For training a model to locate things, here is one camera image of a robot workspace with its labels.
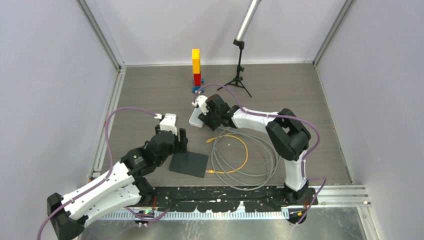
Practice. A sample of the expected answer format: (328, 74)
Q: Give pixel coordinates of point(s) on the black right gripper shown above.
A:
(206, 120)

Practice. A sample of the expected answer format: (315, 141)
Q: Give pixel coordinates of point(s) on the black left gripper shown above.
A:
(180, 145)

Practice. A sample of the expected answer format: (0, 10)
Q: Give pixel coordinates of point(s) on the white network switch box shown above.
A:
(194, 118)

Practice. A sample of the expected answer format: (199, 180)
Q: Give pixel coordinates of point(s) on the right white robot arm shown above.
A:
(288, 135)

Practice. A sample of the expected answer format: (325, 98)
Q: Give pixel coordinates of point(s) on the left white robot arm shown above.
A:
(122, 186)

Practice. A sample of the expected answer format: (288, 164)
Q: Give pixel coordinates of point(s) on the dark grey foam pad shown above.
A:
(189, 163)

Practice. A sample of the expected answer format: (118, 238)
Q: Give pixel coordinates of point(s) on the colourful toy block tower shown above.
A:
(197, 80)

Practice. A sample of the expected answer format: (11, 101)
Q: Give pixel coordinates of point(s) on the black tripod with silver pole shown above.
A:
(238, 41)

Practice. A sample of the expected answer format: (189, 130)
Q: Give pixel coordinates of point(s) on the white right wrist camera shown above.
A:
(200, 103)

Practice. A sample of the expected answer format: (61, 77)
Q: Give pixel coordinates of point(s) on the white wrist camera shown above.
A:
(200, 103)
(167, 122)

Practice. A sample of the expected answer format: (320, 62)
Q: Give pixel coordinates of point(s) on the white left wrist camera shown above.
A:
(167, 122)

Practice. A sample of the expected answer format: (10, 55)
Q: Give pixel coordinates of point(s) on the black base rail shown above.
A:
(226, 200)

